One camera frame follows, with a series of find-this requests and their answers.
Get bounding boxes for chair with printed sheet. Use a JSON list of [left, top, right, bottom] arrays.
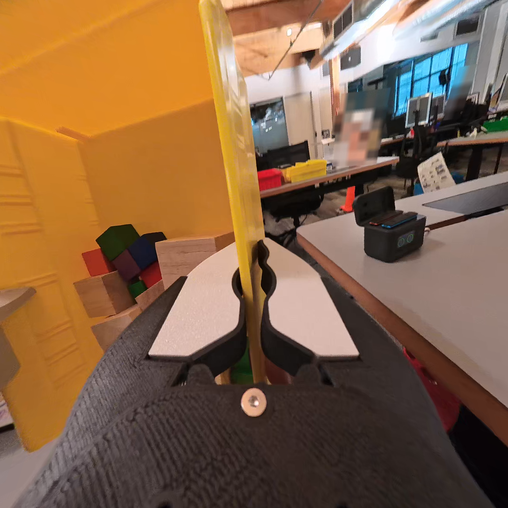
[[417, 152, 458, 194]]

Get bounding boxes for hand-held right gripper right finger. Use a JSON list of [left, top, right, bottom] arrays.
[[258, 237, 361, 377]]

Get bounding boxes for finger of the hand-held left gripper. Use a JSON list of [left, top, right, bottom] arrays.
[[0, 287, 37, 391]]

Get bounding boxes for black charging case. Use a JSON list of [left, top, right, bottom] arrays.
[[352, 187, 427, 263]]

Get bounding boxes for black desk mat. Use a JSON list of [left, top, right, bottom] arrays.
[[422, 183, 508, 217]]

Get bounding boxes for red storage bin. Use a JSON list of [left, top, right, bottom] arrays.
[[257, 168, 285, 191]]

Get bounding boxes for pile of wooden cubes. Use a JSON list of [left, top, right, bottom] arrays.
[[73, 224, 239, 352]]

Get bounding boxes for wooden-edged office table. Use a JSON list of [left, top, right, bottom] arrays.
[[260, 157, 400, 217]]

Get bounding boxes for black mesh office chair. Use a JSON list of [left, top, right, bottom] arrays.
[[265, 140, 323, 223]]

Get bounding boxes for computer monitor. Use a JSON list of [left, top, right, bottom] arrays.
[[405, 92, 433, 128]]

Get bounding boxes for yellow storage bin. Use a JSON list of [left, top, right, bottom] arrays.
[[283, 160, 328, 183]]

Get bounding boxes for silver air duct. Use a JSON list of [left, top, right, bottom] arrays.
[[319, 0, 401, 60]]

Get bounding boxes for yellow plastic box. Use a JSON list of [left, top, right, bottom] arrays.
[[0, 0, 266, 453]]

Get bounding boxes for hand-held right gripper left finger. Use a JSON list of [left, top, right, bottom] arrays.
[[148, 242, 247, 375]]

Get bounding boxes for red plastic box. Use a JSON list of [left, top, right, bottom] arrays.
[[403, 347, 463, 433]]

